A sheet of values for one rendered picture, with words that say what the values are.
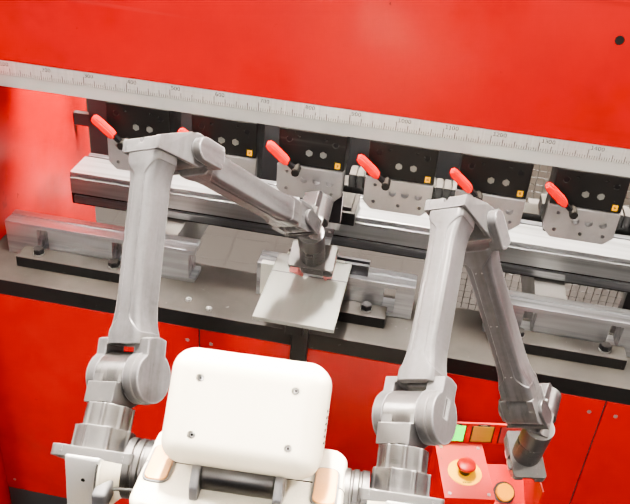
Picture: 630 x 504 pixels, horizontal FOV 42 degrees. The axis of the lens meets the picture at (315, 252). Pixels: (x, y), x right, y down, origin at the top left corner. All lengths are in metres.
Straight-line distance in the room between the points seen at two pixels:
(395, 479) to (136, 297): 0.46
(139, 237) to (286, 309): 0.61
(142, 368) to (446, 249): 0.50
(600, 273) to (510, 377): 0.78
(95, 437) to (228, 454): 0.23
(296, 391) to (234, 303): 0.98
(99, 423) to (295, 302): 0.73
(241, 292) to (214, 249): 1.78
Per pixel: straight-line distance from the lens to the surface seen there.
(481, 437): 1.87
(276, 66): 1.76
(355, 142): 2.39
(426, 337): 1.25
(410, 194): 1.83
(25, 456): 2.58
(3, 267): 2.21
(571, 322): 2.02
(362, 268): 1.97
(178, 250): 2.05
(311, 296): 1.85
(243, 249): 3.84
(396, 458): 1.18
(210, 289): 2.07
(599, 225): 1.88
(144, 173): 1.30
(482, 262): 1.44
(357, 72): 1.73
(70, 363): 2.24
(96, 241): 2.13
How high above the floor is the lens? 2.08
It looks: 33 degrees down
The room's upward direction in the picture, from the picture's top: 5 degrees clockwise
